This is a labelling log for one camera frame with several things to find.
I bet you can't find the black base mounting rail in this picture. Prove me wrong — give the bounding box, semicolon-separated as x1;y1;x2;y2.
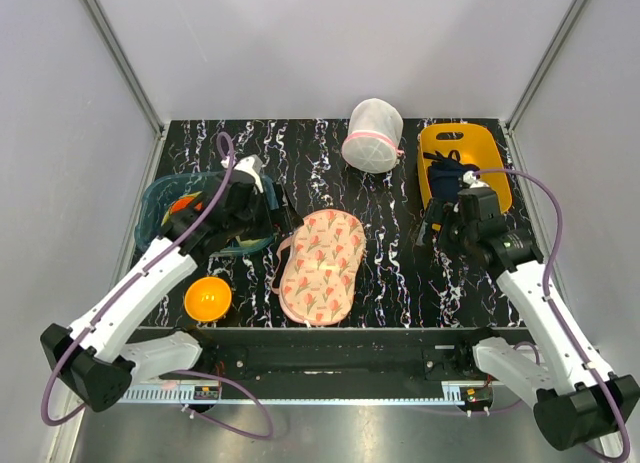
184;328;498;381

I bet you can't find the navy blue bra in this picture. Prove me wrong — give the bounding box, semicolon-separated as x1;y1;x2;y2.
423;149;479;203

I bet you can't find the yellow-green plate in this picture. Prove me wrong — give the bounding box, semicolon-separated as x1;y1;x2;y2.
161;211;269;249

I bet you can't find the floral mesh laundry bag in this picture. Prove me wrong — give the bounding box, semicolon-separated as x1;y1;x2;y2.
272;209;366;327

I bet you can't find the white cylindrical mesh laundry bag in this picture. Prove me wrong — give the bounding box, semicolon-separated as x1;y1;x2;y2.
341;98;404;174

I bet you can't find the orange translucent cup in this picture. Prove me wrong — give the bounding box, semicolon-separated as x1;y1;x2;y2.
166;192;200;216

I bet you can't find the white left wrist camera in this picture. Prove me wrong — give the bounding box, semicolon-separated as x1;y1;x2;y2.
222;155;264;193

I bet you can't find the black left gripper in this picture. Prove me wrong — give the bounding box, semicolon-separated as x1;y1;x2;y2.
227;181;303;241

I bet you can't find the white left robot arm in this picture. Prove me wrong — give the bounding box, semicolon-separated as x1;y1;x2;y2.
40;170;302;412

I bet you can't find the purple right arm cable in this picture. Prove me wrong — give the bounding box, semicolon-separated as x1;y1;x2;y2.
409;166;631;460

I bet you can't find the orange plastic bowl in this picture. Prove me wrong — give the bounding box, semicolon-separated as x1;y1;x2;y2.
184;276;232;323

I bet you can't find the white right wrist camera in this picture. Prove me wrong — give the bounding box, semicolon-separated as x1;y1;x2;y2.
459;171;492;195

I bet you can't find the teal transparent plastic bin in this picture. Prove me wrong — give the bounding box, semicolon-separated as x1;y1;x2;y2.
134;171;274;257

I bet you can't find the orange plastic basket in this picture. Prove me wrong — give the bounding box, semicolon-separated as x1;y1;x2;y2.
417;123;504;209

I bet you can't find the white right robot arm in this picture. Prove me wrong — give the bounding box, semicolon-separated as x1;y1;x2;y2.
422;187;639;450

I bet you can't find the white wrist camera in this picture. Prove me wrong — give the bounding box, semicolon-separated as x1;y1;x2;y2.
222;155;264;193
459;171;492;195

